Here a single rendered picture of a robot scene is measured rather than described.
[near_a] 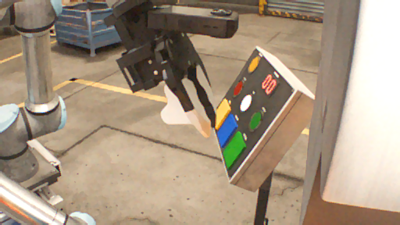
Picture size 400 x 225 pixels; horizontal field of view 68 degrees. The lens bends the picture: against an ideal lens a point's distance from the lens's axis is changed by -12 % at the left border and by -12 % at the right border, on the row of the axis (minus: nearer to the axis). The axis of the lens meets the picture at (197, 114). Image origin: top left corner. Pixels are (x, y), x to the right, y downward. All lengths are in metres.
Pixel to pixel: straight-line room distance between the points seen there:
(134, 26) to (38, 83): 0.61
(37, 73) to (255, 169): 0.65
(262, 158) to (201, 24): 0.46
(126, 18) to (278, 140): 0.47
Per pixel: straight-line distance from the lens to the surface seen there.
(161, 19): 0.43
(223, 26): 0.41
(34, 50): 0.96
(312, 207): 0.24
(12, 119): 1.09
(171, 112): 0.45
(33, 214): 0.74
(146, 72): 0.45
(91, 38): 5.18
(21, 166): 1.15
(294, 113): 0.76
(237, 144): 0.83
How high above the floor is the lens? 1.47
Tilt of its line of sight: 27 degrees down
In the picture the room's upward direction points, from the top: straight up
